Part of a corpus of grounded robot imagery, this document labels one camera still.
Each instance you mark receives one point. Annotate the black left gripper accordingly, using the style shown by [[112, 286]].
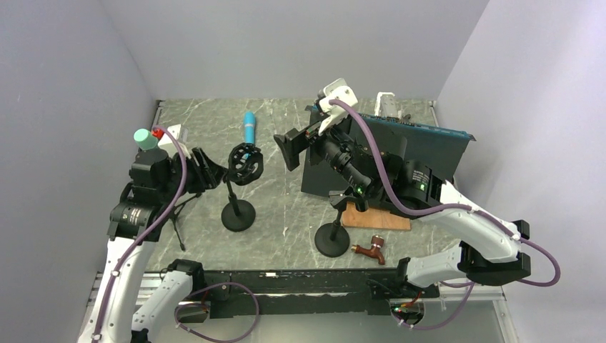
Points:
[[208, 174]]

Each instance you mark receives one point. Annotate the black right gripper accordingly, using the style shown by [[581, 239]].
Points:
[[294, 141]]

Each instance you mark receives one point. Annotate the blue microphone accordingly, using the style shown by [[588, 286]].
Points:
[[249, 122]]

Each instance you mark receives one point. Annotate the mint green microphone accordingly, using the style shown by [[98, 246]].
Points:
[[144, 139]]

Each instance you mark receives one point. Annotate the black clip desk stand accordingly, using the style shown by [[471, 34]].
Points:
[[332, 239]]

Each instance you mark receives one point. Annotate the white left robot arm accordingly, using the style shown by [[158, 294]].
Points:
[[158, 179]]

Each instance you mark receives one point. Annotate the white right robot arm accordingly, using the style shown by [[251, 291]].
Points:
[[489, 251]]

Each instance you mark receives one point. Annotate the brown wooden board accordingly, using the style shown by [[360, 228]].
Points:
[[374, 219]]

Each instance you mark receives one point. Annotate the brown tap fitting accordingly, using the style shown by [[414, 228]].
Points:
[[374, 252]]

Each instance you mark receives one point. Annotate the black tripod shock mount stand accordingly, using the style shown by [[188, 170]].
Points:
[[174, 218]]

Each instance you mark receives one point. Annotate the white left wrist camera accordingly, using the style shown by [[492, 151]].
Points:
[[178, 132]]

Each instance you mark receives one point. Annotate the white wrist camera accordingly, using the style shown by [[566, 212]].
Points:
[[178, 132], [330, 101]]

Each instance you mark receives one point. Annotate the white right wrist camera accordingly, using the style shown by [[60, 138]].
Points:
[[330, 101]]

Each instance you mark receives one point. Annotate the white metal bracket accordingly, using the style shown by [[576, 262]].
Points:
[[385, 107]]

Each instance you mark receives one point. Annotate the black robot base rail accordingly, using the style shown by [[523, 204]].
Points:
[[304, 291]]

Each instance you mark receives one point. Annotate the dark grey network switch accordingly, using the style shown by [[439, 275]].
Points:
[[437, 148]]

